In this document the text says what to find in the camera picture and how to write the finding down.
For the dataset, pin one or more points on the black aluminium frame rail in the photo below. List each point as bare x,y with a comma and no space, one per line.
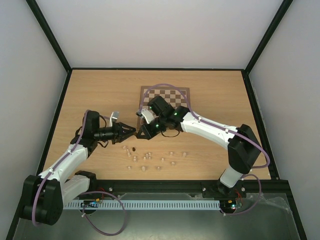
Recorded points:
208,188

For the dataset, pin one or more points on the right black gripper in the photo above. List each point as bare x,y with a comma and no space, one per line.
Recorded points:
149,129

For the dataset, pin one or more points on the light blue slotted cable duct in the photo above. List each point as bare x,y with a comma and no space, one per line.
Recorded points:
211,205

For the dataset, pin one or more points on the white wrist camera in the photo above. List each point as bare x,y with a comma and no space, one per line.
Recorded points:
145,116
113,119

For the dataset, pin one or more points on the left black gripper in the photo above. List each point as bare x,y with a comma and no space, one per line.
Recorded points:
119,130

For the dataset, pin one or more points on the wooden chess board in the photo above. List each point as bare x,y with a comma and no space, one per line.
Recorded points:
170,95

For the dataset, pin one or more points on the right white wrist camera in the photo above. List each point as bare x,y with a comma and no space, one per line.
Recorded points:
145,116

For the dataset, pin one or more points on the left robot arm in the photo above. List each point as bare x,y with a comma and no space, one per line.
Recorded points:
45,195

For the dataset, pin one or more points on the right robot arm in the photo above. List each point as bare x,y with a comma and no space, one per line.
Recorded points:
241,143

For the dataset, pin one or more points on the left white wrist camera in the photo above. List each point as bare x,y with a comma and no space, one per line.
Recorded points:
113,119

